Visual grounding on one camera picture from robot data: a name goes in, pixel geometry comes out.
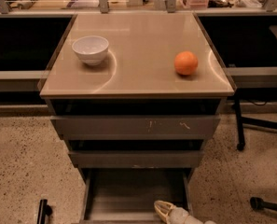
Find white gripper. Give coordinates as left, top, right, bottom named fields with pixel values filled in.
left=154, top=200, right=198, bottom=224

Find grey bottom drawer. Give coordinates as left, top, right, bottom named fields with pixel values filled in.
left=76, top=169, right=191, bottom=224

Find grey drawer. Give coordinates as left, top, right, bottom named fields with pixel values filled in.
left=68, top=150, right=203, bottom=168
left=76, top=169, right=191, bottom=224
left=51, top=115, right=220, bottom=140

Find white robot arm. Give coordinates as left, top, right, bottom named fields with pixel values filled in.
left=154, top=200, right=216, bottom=224

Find grey top drawer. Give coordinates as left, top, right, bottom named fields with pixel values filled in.
left=51, top=115, right=220, bottom=140

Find grey drawer cabinet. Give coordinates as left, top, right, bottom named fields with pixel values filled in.
left=35, top=10, right=237, bottom=182

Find grey middle drawer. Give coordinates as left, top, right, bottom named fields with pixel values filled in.
left=68, top=150, right=203, bottom=168

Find black chair leg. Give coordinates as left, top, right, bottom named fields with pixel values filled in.
left=250, top=197, right=277, bottom=212

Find black stand leg with caster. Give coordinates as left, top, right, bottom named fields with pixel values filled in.
left=233, top=94, right=277, bottom=151

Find orange fruit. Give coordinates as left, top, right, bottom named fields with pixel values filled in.
left=173, top=51, right=198, bottom=76

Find white bowl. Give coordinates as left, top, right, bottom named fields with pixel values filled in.
left=72, top=35, right=109, bottom=65

